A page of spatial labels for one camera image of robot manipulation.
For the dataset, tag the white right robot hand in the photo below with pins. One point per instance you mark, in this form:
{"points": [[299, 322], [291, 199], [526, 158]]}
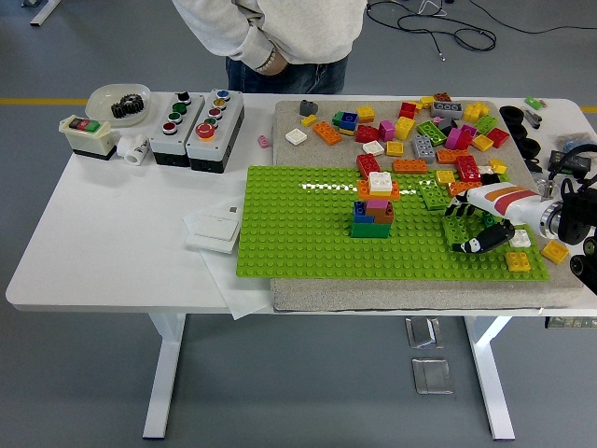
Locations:
{"points": [[503, 200]]}

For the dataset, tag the person's right hand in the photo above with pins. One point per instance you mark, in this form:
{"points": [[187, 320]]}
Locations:
{"points": [[278, 63]]}

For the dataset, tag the lime long toy brick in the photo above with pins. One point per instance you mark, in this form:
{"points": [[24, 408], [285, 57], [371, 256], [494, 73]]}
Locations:
{"points": [[431, 131], [459, 228], [431, 196]]}

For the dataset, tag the person's right forearm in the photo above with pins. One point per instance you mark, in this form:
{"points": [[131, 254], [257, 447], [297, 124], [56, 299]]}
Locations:
{"points": [[242, 46]]}

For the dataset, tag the black toy brick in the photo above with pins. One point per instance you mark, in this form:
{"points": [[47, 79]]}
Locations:
{"points": [[490, 178]]}

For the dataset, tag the yellow square toy brick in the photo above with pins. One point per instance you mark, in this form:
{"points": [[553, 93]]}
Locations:
{"points": [[366, 114], [555, 252], [395, 148], [482, 143], [498, 166], [446, 178], [518, 262]]}

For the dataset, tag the small white toy brick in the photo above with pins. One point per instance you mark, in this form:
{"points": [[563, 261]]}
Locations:
{"points": [[486, 170]]}

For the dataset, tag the white square toy brick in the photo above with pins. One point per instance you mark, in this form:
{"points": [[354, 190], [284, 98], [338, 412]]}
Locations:
{"points": [[523, 239], [380, 183]]}

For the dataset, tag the orange long toy brick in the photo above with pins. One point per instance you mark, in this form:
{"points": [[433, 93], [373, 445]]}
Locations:
{"points": [[410, 166], [386, 197], [327, 133], [459, 186]]}

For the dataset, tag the red long toy brick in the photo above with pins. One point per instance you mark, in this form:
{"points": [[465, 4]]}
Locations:
{"points": [[368, 164], [467, 168]]}

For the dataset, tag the dark grey toy brick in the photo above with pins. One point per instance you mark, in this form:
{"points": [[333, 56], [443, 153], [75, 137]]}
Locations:
{"points": [[447, 125], [309, 108]]}

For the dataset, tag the red square toy brick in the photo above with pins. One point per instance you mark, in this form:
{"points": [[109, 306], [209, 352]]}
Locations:
{"points": [[408, 109], [497, 136]]}

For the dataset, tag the small yellow toy brick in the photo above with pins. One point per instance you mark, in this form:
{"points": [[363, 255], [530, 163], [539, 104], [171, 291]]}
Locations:
{"points": [[309, 120]]}

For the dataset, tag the magenta toy brick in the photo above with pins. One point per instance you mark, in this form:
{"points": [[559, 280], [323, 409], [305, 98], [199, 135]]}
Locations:
{"points": [[459, 139], [387, 131]]}

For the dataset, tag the small pink toy brick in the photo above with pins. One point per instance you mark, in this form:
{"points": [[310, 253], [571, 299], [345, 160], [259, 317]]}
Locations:
{"points": [[264, 141]]}

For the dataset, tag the lime square toy brick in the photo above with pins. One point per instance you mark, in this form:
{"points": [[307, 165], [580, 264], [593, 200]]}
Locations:
{"points": [[487, 122]]}

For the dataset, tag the blue green yellow brick stack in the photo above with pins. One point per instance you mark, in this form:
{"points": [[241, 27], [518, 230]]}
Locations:
{"points": [[347, 121]]}

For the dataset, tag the grey long toy brick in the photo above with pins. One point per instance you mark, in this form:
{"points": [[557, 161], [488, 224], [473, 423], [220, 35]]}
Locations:
{"points": [[447, 108], [423, 148]]}

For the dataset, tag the brown toy brick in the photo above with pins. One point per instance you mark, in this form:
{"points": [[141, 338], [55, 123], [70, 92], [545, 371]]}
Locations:
{"points": [[442, 97], [383, 218]]}

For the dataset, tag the green square toy brick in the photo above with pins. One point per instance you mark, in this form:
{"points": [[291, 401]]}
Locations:
{"points": [[370, 231]]}

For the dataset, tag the blue toy brick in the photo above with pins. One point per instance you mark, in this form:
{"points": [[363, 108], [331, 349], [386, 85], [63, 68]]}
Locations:
{"points": [[360, 214]]}

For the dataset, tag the green studded baseplate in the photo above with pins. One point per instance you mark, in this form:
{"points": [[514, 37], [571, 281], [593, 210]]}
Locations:
{"points": [[303, 233]]}

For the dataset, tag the person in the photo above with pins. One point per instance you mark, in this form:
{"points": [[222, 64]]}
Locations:
{"points": [[303, 28]]}

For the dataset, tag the small black rubber part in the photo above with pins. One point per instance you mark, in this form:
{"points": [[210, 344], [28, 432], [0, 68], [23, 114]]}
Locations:
{"points": [[534, 164]]}

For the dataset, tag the black device green display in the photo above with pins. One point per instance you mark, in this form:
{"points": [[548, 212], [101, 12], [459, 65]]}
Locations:
{"points": [[557, 158]]}

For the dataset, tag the white flat square tile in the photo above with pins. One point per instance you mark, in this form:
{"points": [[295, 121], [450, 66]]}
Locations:
{"points": [[373, 148], [296, 136]]}

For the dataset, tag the small metal tool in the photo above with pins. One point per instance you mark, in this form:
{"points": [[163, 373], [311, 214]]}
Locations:
{"points": [[532, 117]]}

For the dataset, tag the grey-brown mat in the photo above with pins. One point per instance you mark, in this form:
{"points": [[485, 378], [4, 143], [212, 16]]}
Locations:
{"points": [[303, 156]]}

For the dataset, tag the emergency stop control box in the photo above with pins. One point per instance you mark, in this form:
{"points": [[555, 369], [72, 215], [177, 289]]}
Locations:
{"points": [[219, 140]]}

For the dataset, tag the green tag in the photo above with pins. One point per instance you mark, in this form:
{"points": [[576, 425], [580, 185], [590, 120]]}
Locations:
{"points": [[531, 101]]}

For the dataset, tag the three-button control box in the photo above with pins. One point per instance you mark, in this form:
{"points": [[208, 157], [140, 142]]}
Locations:
{"points": [[172, 135]]}

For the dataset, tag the dark keyed panel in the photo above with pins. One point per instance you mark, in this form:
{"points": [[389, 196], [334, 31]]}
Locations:
{"points": [[571, 322]]}

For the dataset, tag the silver floor socket plate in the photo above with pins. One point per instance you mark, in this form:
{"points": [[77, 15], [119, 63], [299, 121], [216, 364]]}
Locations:
{"points": [[422, 333], [432, 375]]}

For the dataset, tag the black metal gears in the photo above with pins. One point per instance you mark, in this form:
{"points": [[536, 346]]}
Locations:
{"points": [[126, 108]]}

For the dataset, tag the white pipe tee fitting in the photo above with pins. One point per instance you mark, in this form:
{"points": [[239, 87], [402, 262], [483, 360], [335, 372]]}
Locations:
{"points": [[133, 150]]}

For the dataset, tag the white table leg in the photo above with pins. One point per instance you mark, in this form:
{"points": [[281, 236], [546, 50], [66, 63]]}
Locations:
{"points": [[163, 373], [490, 373]]}

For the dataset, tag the white bowl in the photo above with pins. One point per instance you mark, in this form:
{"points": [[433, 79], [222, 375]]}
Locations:
{"points": [[100, 105]]}

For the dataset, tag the white furniture foot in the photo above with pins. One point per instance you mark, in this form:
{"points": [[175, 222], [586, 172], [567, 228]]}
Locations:
{"points": [[44, 13]]}

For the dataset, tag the white paper sheet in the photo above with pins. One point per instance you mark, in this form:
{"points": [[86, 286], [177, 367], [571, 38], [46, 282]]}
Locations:
{"points": [[247, 303]]}

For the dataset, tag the white wall switch plate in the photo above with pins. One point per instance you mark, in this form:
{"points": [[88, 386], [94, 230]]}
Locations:
{"points": [[212, 228]]}

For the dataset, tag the white red-green switch box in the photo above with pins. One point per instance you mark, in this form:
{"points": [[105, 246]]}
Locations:
{"points": [[88, 140]]}

